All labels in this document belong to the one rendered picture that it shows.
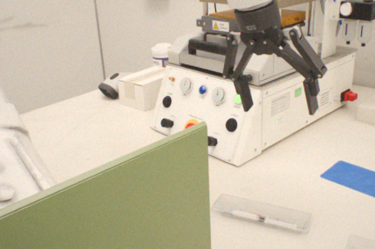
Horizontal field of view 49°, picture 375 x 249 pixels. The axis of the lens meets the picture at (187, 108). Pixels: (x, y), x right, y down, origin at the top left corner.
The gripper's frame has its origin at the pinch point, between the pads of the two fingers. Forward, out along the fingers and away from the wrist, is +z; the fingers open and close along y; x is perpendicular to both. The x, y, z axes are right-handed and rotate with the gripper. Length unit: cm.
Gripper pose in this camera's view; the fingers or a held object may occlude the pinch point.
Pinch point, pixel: (278, 104)
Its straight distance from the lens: 82.1
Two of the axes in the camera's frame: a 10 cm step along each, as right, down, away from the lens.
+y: 7.9, 0.4, -6.1
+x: 5.4, -5.3, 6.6
